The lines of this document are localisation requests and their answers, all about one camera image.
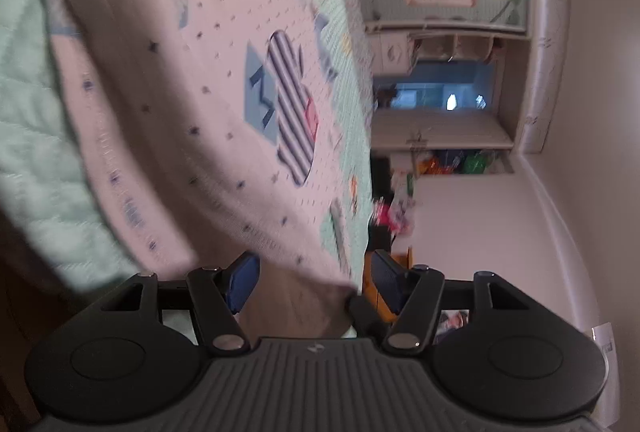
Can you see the colourful wall poster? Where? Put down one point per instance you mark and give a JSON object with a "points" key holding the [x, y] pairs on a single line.
{"points": [[465, 161]]}

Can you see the filled plastic bag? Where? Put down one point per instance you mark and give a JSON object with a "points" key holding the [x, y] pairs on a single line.
{"points": [[395, 214]]}

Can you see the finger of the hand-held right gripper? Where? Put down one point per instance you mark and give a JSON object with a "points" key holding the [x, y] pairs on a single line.
{"points": [[367, 314]]}

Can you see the wooden desk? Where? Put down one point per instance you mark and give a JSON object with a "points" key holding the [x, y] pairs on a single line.
{"points": [[372, 284]]}

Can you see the white star print shirt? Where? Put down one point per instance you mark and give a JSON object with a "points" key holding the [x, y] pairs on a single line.
{"points": [[200, 111]]}

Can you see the white door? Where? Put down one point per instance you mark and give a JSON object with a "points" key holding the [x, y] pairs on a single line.
{"points": [[440, 129]]}

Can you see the white drawer cabinet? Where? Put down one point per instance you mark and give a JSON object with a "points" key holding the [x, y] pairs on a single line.
{"points": [[392, 54]]}

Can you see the mint bee print bedspread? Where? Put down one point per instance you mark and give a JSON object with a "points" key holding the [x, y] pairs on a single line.
{"points": [[35, 136]]}

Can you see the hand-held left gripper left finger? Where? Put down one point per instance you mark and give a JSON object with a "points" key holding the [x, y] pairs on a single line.
{"points": [[245, 284]]}

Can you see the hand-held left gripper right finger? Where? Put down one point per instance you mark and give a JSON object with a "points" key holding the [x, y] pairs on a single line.
{"points": [[387, 282]]}

